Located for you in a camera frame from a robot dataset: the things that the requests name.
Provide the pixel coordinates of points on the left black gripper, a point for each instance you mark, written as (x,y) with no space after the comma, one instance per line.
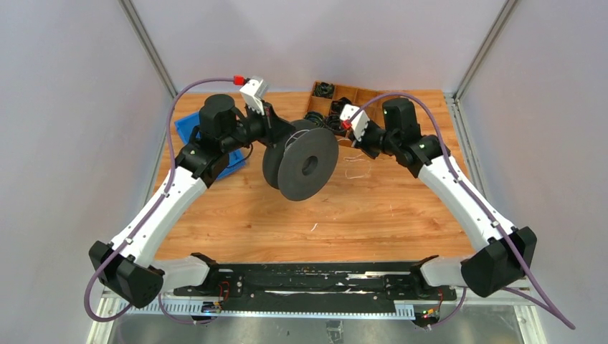
(274,128)

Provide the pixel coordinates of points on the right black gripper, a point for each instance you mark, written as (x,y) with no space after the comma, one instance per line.
(361,145)

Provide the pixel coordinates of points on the black cable spool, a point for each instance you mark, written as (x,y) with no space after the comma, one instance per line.
(301,164)

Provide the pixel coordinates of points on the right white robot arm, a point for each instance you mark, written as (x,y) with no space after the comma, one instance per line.
(503,252)

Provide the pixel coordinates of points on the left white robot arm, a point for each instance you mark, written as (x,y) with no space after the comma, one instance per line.
(126,264)

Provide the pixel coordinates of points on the wooden compartment tray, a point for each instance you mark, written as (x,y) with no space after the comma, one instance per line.
(323,93)

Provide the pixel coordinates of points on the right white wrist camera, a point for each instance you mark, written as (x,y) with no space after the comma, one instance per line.
(355,119)

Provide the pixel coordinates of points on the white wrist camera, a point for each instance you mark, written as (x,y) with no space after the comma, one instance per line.
(355,119)
(253,92)

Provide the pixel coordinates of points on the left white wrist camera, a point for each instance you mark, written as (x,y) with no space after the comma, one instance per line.
(253,92)

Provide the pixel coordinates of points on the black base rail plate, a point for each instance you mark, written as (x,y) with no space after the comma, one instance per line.
(349,288)

